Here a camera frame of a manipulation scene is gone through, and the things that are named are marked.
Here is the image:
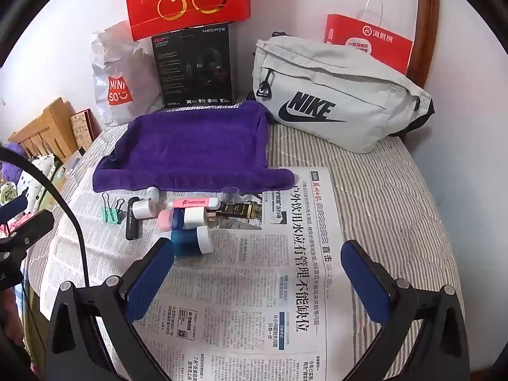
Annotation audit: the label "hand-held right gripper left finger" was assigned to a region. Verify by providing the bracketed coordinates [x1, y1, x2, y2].
[43, 237, 175, 381]

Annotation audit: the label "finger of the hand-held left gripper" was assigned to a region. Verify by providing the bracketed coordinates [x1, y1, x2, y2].
[0, 210, 55, 251]
[0, 190, 29, 223]

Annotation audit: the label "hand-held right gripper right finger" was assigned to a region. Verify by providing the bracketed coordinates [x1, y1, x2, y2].
[340, 239, 471, 381]

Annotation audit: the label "blue bottle with white cap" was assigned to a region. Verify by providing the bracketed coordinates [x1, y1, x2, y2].
[170, 225, 214, 258]

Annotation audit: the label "black marker stick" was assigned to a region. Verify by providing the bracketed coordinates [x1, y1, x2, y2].
[125, 197, 143, 241]

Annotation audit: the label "small white cylinder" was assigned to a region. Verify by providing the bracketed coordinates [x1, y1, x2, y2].
[132, 199, 159, 220]

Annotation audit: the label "green binder clip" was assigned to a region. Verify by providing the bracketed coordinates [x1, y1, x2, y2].
[100, 191, 124, 225]

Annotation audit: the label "dark lighter with gold label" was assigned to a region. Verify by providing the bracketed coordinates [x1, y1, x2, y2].
[216, 202, 263, 220]

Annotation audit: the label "green patterned cloth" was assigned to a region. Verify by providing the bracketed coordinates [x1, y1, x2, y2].
[0, 184, 18, 207]

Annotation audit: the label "purple plush toy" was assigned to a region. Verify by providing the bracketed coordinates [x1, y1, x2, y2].
[0, 161, 24, 183]

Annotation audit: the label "white spotted pillow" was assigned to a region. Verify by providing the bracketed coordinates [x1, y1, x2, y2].
[16, 153, 66, 215]

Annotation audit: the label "pink puff with blue base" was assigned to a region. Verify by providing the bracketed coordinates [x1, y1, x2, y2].
[158, 209, 185, 231]

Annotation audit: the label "white charger plug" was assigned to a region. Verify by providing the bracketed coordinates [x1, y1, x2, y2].
[183, 208, 220, 229]

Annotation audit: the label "pink highlighter pen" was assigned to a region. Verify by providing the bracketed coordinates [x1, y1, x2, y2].
[167, 197, 221, 210]

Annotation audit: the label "wooden headboard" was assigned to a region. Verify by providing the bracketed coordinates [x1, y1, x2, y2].
[9, 97, 82, 159]

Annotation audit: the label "newspaper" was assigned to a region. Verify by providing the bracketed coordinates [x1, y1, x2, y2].
[40, 167, 354, 381]

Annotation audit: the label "brown patterned book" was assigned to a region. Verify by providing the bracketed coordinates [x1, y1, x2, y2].
[70, 109, 102, 151]

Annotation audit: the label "purple towel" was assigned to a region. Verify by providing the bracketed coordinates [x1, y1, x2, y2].
[92, 100, 296, 195]

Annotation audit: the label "white plastic bag red label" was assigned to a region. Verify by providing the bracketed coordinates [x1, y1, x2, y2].
[91, 20, 165, 127]

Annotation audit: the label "grey waist bag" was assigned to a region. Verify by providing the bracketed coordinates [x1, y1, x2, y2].
[252, 31, 435, 155]

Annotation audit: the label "black product box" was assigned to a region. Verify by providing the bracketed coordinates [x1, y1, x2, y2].
[151, 22, 233, 108]

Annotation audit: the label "black cable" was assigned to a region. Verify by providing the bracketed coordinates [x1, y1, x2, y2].
[0, 145, 91, 288]

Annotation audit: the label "red paper bag white handles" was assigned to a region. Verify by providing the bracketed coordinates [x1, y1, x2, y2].
[323, 0, 414, 76]

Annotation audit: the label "brown wooden post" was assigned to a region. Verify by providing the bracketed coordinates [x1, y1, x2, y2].
[407, 0, 440, 88]

